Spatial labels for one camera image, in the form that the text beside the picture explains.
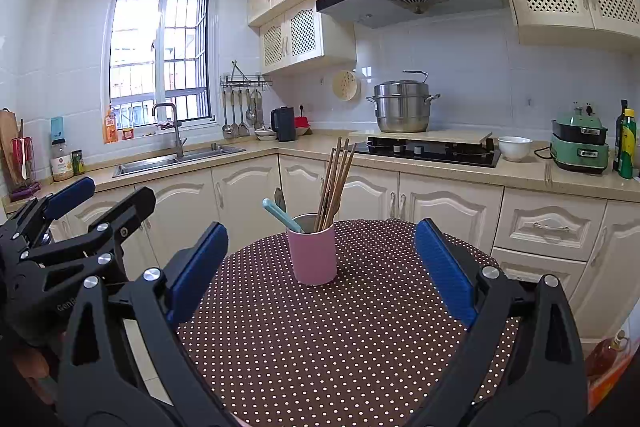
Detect dark glass bottle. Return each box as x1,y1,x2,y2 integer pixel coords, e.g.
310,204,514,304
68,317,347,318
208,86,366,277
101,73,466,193
615,99,630,172

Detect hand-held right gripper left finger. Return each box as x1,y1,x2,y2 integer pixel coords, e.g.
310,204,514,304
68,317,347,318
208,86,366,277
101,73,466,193
56,221,240,427

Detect metal faucet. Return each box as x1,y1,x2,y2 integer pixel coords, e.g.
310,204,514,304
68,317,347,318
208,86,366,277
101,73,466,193
151,103,188,159

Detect cream kitchen base cabinets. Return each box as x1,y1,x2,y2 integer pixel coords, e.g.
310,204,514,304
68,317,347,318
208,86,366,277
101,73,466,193
5,152,640,343

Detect black gas hob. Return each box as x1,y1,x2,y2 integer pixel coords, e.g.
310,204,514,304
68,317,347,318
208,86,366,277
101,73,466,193
357,136,502,168

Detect wooden cutting board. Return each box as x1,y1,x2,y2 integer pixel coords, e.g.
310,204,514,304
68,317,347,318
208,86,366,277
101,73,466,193
0,108,23,195

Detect window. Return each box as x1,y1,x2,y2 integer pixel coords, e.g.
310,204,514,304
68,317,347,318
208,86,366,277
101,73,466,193
102,0,217,128

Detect white labelled glass jar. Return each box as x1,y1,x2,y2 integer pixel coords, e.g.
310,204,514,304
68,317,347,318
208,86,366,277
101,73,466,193
50,138,74,182

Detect white bowl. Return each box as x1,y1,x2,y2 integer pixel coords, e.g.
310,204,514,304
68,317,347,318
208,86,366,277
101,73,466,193
497,136,533,162

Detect metal wall utensil rack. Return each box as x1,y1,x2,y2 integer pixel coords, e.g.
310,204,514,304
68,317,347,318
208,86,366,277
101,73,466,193
220,61,273,88

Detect pink cup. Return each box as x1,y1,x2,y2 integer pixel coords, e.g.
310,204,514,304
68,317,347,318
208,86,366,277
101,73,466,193
286,213,338,286

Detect brown polka dot tablecloth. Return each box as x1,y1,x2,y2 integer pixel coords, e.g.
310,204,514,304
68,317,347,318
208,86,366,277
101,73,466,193
175,218,521,427

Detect bunch of wooden chopsticks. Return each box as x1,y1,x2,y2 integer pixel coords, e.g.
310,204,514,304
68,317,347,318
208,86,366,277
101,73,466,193
314,137,358,233

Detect cream perforated round trivet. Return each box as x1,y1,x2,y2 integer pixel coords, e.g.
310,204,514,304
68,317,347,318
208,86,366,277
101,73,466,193
332,69,362,101

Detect steel steamer pot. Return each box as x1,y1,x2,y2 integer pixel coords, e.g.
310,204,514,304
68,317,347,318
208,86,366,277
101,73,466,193
366,71,442,134

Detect steel kitchen sink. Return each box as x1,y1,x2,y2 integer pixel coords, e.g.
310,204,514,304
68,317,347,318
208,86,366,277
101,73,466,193
112,146,247,178

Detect green oil bottle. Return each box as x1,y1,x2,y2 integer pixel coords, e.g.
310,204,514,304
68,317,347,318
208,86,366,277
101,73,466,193
619,108,638,180

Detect orange dish soap bottle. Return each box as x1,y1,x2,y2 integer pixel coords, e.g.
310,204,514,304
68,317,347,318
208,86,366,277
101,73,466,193
102,104,119,144

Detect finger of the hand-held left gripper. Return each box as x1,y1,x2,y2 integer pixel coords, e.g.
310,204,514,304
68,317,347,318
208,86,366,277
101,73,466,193
19,186,158,294
0,176,97,260

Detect black kettle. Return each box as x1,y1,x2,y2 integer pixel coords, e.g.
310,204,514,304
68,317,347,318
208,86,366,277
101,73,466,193
270,106,297,142

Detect teal plastic spoon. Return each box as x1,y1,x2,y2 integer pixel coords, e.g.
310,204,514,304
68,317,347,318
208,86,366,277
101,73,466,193
262,198,305,234

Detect pink utensil holder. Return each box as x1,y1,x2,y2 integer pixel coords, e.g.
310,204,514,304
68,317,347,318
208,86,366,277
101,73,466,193
9,137,41,202

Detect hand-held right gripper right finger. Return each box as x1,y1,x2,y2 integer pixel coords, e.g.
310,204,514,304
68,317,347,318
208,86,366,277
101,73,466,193
404,217,590,427

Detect green electric cooker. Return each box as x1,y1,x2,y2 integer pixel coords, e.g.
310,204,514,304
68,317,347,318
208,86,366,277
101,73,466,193
550,104,611,174

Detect person's left hand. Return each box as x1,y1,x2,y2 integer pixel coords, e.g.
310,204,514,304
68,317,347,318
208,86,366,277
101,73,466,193
12,346,61,404

